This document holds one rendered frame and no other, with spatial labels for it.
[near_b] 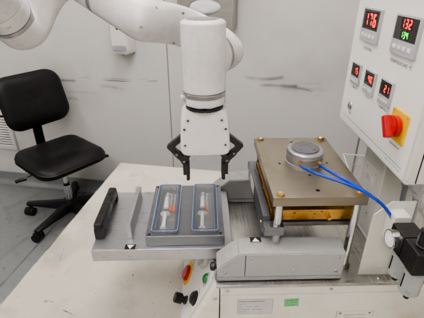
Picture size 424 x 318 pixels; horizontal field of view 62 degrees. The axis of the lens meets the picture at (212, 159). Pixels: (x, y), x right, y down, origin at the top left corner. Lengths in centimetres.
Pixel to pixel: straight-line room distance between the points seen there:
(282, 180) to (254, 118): 157
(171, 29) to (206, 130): 22
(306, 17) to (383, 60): 139
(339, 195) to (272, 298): 25
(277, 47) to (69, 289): 165
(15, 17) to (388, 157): 79
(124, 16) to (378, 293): 75
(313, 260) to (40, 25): 76
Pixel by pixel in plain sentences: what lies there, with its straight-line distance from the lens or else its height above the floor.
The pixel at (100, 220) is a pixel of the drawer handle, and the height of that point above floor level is 101.
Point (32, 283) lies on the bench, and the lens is 110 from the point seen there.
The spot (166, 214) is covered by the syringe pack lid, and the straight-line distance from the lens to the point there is 80.
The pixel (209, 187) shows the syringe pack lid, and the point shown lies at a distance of 89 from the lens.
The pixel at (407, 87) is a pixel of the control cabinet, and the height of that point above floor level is 131.
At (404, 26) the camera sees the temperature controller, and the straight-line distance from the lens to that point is 72.
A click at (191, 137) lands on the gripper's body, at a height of 118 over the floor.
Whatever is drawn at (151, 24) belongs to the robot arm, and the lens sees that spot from 74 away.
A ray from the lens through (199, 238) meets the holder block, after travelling 76.
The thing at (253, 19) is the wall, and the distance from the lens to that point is 214.
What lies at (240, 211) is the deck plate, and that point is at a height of 93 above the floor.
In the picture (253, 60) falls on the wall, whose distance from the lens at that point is 218.
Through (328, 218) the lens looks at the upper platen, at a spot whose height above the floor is 105.
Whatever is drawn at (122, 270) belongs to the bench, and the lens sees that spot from 106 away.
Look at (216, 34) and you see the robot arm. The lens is 65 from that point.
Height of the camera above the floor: 148
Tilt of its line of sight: 28 degrees down
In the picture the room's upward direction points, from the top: straight up
